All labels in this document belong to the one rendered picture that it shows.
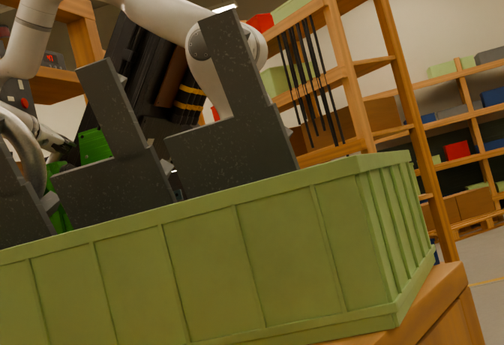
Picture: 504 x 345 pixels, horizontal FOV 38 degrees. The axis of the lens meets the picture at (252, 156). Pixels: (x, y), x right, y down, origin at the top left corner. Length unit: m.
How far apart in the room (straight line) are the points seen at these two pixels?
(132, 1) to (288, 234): 1.04
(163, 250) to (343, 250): 0.19
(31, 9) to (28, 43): 0.08
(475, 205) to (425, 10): 3.40
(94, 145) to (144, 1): 0.65
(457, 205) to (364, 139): 4.52
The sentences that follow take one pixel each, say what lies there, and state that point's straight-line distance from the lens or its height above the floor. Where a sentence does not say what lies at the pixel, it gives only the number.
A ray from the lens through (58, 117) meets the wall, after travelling 12.25.
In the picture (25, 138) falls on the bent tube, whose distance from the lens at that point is 0.99.
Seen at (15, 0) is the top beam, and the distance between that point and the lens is 2.79.
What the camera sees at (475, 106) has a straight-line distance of 10.54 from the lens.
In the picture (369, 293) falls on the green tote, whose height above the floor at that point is 0.83.
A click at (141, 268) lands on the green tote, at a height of 0.90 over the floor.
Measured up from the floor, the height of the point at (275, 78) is 1.79.
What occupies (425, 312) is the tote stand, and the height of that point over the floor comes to 0.77.
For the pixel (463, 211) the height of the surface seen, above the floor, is 0.24.
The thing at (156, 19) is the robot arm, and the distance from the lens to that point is 1.65.
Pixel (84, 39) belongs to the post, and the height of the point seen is 1.76.
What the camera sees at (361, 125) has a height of 1.24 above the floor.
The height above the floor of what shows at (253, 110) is 1.04.
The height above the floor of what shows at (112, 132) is 1.07.
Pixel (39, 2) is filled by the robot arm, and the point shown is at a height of 1.54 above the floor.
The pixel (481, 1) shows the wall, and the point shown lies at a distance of 11.36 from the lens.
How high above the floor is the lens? 0.94
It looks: 4 degrees up
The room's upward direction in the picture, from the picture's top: 14 degrees counter-clockwise
